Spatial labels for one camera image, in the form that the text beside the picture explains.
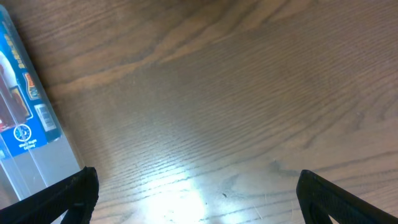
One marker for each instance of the clear plastic container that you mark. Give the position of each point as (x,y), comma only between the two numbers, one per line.
(35,152)

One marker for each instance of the blue Kool Fever box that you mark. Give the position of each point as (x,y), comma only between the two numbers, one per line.
(26,121)

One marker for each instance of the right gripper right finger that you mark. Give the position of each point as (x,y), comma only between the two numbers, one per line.
(322,202)

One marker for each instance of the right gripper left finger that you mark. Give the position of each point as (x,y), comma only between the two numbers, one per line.
(74,197)

